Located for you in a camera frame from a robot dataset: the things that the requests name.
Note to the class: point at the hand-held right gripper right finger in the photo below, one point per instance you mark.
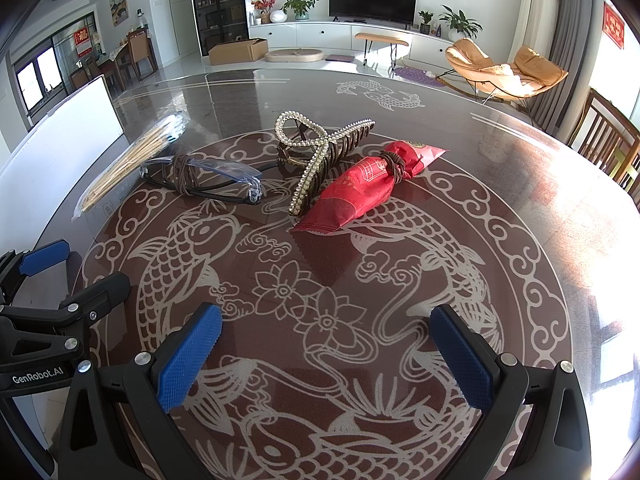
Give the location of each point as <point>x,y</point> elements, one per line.
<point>462,360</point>

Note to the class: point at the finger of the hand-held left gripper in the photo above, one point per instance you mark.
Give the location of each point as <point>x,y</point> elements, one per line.
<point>100,295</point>
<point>45,257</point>

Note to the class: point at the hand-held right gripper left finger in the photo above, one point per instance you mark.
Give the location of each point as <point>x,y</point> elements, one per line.
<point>192,355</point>

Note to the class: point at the white partition board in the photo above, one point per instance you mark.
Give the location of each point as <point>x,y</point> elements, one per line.
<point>65,125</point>

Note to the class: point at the brown patterned glass desktop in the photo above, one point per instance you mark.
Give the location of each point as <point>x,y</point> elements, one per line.
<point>500,170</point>

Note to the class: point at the clear packet of bamboo sticks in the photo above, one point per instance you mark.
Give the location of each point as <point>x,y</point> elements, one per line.
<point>130,160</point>

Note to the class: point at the red snack packet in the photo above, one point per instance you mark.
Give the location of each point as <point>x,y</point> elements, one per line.
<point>360,190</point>

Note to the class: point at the red poster on glass door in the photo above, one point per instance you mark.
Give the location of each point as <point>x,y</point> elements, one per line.
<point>83,41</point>

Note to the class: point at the brown background chair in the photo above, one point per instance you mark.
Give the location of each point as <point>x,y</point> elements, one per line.
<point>141,55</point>

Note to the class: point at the pearl claw hair clip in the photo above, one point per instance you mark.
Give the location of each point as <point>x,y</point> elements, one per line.
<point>315,160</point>

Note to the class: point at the wooden dining chair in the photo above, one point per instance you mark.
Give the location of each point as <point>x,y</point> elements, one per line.
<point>605,135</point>

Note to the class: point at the white door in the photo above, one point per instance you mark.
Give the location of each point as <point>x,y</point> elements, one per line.
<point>176,15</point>

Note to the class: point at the cardboard box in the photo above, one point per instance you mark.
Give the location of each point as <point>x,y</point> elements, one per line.
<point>237,51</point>

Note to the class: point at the orange lounge chair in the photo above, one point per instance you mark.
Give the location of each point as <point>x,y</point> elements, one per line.
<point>500,72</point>

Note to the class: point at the purple floor mat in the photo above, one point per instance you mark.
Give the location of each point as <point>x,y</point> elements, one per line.
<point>417,73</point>

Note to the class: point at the dark glass display cabinet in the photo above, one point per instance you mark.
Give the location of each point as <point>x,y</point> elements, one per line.
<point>217,5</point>

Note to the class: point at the beige oval pet bed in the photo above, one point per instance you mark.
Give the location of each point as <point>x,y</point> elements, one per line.
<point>294,56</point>

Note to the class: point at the grey curtain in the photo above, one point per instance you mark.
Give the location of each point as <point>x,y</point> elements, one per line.
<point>570,60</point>

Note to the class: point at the white round vase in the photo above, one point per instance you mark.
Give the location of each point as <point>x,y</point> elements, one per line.
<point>278,16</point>

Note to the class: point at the wooden bench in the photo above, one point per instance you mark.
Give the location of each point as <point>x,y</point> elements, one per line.
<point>382,38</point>

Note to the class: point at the red flowers in vase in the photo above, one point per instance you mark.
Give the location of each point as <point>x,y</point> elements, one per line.
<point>264,6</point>

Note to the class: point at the broad-leaf green potted plant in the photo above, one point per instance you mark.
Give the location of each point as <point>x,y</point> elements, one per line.
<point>460,22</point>

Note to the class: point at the small potted plant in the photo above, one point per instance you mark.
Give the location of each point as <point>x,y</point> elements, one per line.
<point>425,22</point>

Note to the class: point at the white television cabinet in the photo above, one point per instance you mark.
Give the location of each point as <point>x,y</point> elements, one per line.
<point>325,35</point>

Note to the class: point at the white curtain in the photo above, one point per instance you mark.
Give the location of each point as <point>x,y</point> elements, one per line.
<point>535,15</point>

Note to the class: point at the bushy green potted plant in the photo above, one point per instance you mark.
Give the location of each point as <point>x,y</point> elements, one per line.
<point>300,4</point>

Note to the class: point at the black television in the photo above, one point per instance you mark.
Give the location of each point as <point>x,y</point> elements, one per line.
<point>372,1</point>

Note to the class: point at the framed wall painting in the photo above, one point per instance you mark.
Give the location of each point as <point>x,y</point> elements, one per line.
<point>118,6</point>

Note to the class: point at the red wall hanging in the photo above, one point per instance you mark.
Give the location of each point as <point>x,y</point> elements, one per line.
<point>613,25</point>

